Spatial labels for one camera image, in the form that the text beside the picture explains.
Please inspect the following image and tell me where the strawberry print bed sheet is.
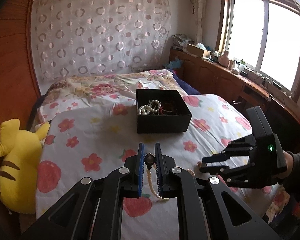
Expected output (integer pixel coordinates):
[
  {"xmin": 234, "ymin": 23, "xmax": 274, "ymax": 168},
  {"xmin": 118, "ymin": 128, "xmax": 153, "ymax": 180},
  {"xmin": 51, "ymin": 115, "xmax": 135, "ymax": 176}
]
[{"xmin": 36, "ymin": 95, "xmax": 281, "ymax": 239}]

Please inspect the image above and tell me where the cardboard box on cabinet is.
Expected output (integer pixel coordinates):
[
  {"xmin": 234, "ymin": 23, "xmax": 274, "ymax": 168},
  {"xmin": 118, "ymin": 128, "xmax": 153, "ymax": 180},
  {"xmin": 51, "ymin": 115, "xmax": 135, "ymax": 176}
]
[{"xmin": 186, "ymin": 44, "xmax": 210, "ymax": 57}]

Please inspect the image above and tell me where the yellow plush toy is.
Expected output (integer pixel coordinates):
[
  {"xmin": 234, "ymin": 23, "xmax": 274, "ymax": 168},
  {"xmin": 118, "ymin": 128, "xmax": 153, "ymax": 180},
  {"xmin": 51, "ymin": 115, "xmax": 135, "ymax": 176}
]
[{"xmin": 0, "ymin": 119, "xmax": 50, "ymax": 215}]

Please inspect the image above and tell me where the pink ceramic jar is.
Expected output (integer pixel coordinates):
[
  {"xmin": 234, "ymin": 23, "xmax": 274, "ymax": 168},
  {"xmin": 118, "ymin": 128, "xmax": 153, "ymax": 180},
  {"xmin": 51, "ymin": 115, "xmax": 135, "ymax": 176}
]
[{"xmin": 218, "ymin": 50, "xmax": 230, "ymax": 68}]

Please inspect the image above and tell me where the window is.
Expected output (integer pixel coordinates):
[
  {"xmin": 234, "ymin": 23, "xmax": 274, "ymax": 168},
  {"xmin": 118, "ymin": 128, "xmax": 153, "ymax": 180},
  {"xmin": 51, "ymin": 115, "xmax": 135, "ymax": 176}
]
[{"xmin": 216, "ymin": 0, "xmax": 300, "ymax": 100}]

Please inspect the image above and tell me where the small pearl strand with clasp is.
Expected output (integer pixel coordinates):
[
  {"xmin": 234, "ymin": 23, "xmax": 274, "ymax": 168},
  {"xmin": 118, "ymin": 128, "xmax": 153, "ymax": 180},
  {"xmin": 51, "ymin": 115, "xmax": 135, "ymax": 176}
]
[{"xmin": 143, "ymin": 152, "xmax": 170, "ymax": 202}]

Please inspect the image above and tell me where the black jewelry box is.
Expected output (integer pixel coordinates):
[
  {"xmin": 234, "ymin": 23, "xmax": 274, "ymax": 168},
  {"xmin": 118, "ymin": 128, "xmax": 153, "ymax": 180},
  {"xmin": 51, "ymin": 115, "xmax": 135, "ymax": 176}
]
[{"xmin": 136, "ymin": 89, "xmax": 192, "ymax": 134}]

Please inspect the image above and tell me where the floral quilt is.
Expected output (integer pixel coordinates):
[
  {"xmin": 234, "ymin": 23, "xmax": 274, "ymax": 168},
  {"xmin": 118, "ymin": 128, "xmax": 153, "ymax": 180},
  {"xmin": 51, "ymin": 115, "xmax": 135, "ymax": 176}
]
[{"xmin": 35, "ymin": 69, "xmax": 187, "ymax": 124}]

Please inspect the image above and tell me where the wooden side cabinet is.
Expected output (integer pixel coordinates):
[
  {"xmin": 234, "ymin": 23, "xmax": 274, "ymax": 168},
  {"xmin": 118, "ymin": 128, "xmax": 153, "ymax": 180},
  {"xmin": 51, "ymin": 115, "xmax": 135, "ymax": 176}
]
[{"xmin": 169, "ymin": 49, "xmax": 300, "ymax": 152}]

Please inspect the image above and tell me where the right hand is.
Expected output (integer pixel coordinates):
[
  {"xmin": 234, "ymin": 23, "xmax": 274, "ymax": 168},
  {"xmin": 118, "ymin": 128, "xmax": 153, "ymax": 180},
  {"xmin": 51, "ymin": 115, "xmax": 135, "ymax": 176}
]
[{"xmin": 279, "ymin": 151, "xmax": 294, "ymax": 179}]

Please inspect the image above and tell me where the wooden wardrobe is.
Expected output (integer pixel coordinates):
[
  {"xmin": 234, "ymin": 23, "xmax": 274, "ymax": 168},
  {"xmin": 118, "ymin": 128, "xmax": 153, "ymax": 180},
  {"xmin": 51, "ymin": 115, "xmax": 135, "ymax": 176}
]
[{"xmin": 0, "ymin": 0, "xmax": 41, "ymax": 128}]

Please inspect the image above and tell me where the dark blue blanket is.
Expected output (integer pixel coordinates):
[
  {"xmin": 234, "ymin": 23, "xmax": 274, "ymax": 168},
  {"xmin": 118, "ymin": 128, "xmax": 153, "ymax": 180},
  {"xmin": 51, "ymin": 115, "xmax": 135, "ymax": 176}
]
[{"xmin": 169, "ymin": 69, "xmax": 201, "ymax": 95}]

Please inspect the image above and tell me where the circle pattern sheer curtain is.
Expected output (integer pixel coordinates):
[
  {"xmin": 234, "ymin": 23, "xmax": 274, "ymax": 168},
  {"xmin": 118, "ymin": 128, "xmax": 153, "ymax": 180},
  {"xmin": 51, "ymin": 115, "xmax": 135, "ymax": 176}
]
[{"xmin": 32, "ymin": 0, "xmax": 171, "ymax": 81}]

